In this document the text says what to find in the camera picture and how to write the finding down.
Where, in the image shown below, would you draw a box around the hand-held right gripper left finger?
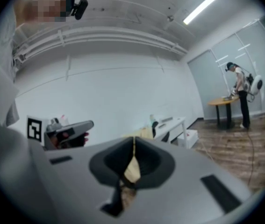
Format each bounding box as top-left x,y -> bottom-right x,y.
89,136 -> 135,187

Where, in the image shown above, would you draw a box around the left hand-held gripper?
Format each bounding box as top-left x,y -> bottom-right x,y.
27,115 -> 94,150

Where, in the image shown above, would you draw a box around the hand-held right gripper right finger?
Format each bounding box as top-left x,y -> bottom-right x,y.
132,136 -> 176,189

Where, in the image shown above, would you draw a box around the beige clothing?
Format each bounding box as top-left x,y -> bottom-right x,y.
123,136 -> 142,183

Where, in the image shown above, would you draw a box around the black office chair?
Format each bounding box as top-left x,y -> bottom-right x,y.
151,121 -> 171,142

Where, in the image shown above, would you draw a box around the person's left hand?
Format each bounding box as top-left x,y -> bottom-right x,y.
52,131 -> 90,149

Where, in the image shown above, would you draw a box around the white desk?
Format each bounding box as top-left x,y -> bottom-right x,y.
154,116 -> 187,145

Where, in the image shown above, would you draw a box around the white box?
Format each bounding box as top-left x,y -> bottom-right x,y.
177,129 -> 200,149

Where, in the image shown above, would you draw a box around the grey bar on desk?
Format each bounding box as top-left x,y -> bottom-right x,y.
159,116 -> 174,124

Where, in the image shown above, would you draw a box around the white ceiling pipes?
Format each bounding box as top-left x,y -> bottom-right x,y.
12,28 -> 187,63

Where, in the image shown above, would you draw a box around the round wooden table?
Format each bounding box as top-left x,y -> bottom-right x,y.
207,95 -> 241,129

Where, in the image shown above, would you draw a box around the person's grey shirt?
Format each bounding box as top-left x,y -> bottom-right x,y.
0,0 -> 21,127

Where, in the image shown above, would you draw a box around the frosted glass partition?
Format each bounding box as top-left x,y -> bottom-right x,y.
187,13 -> 265,121

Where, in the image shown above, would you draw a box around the white backpack device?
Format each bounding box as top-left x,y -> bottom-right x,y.
245,74 -> 264,96

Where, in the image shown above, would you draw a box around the long ceiling light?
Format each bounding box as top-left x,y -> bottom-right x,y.
182,0 -> 218,25

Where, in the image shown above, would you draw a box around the black floor cable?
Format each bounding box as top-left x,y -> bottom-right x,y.
246,127 -> 256,187

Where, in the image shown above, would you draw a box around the black head-mounted camera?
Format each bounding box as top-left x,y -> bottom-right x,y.
70,0 -> 89,21

